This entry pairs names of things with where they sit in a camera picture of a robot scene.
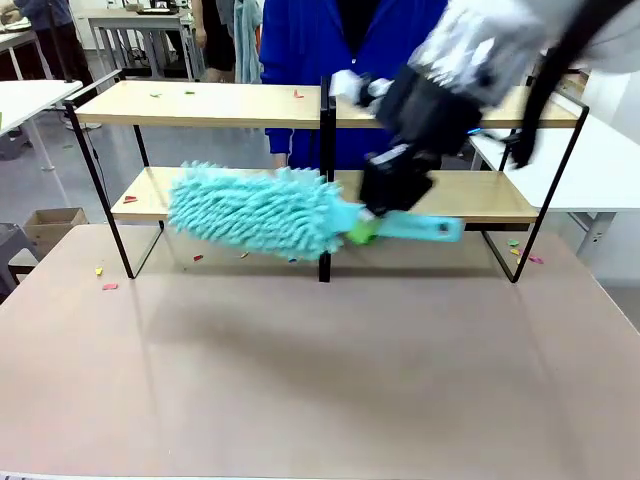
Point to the cardboard box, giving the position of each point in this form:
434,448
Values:
55,230

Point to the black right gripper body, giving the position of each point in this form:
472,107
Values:
430,117

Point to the light blue hanging cloth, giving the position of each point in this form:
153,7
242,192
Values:
247,40

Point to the person in black clothes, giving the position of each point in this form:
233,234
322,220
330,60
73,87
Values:
215,35

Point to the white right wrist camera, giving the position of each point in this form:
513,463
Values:
345,84

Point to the person in blue jacket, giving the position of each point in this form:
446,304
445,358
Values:
320,60

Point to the person in dark trousers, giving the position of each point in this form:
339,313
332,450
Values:
60,45

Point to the wooden shelf unit black frame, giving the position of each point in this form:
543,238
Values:
500,195
225,105

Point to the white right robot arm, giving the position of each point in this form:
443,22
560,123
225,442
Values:
500,35

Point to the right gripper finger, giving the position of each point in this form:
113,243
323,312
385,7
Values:
361,234
395,182

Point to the white background desk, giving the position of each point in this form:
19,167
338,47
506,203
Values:
15,40

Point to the grey stool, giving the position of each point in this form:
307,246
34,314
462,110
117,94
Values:
17,250

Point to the grey background desk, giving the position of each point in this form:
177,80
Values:
140,17

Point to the white panel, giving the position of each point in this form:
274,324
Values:
617,95

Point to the person's right hand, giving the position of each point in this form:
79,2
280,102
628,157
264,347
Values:
281,160

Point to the white side table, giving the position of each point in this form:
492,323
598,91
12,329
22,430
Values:
30,100
600,165

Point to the teal chenille duster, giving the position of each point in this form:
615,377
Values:
250,210

